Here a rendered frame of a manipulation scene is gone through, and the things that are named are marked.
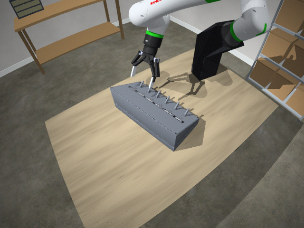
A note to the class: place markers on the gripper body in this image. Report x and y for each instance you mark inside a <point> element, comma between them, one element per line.
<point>149,52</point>

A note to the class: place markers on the grey switch console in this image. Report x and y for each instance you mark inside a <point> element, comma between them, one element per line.
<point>158,115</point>

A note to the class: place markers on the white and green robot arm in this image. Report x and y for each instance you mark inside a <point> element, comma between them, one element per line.
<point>154,14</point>

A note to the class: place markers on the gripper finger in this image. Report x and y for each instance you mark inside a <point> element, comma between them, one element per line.
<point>136,62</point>
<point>154,69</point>

